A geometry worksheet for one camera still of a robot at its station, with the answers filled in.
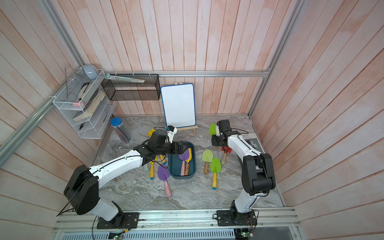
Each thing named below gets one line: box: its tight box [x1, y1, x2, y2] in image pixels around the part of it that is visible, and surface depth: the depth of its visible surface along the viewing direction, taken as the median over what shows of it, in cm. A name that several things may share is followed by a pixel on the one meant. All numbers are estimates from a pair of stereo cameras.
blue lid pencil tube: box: [110, 117, 131, 143], surface depth 99 cm
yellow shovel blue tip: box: [149, 161, 155, 180], surface depth 89 cm
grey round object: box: [82, 63, 98, 81], surface depth 85 cm
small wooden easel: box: [177, 125, 198, 136], surface depth 106 cm
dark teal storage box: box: [169, 141, 197, 180], surface depth 91 cm
